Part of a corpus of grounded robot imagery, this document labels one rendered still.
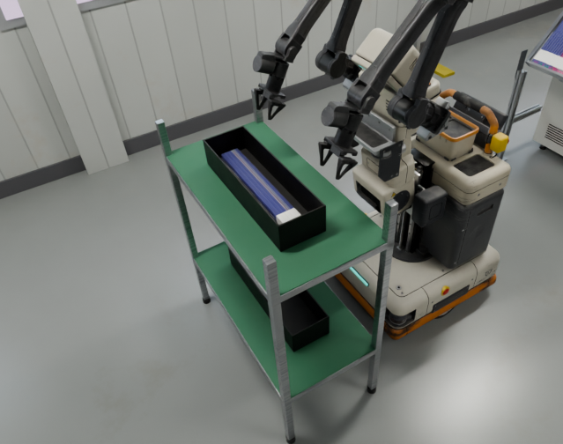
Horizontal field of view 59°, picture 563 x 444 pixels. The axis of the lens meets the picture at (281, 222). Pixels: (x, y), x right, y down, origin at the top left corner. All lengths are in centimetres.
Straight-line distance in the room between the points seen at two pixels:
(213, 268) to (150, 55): 180
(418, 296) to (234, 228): 102
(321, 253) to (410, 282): 90
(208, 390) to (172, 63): 229
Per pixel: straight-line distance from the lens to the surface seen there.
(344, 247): 159
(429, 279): 244
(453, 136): 221
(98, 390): 260
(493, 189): 227
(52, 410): 264
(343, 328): 213
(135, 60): 368
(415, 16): 155
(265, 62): 181
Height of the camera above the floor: 209
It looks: 43 degrees down
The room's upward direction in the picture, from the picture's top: 5 degrees counter-clockwise
